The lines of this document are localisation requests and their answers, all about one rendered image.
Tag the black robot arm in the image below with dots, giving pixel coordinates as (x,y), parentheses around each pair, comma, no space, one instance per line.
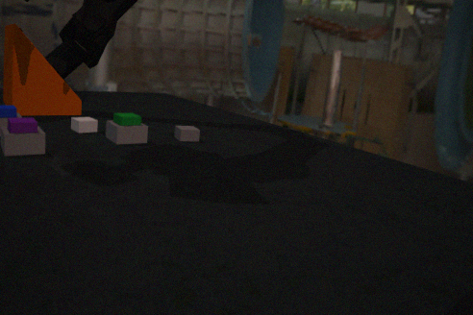
(94,37)

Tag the purple button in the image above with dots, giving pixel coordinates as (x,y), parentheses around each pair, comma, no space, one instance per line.
(22,137)

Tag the blue button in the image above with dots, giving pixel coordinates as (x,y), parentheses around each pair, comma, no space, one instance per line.
(7,112)

